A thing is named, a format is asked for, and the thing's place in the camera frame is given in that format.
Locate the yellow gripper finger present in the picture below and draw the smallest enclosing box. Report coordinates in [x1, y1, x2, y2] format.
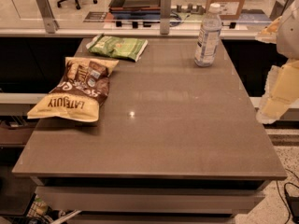
[255, 16, 281, 44]
[256, 60, 299, 124]

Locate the blue plastic water bottle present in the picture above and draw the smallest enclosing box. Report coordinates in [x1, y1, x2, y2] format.
[194, 3, 222, 67]

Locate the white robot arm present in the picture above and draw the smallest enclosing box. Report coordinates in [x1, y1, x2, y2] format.
[255, 0, 299, 124]

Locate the green chip bag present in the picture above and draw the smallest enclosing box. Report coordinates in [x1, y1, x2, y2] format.
[86, 34, 148, 62]

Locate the brown yellow chip bag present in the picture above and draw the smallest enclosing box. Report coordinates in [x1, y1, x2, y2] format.
[27, 57, 118, 122]

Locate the orange blue tray stack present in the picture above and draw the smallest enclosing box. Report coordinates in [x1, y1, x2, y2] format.
[108, 0, 161, 21]

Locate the middle metal glass bracket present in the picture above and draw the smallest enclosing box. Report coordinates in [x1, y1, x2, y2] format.
[160, 0, 171, 35]

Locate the metal glass bracket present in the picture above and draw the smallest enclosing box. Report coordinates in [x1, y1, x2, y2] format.
[160, 0, 171, 35]
[36, 0, 59, 34]

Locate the black power adapter cable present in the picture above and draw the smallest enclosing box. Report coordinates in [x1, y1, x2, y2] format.
[276, 168, 299, 224]

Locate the left metal glass bracket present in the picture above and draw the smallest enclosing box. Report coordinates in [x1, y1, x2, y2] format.
[36, 0, 59, 34]

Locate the wire basket under table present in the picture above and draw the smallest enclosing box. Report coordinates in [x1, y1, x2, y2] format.
[26, 196, 81, 224]

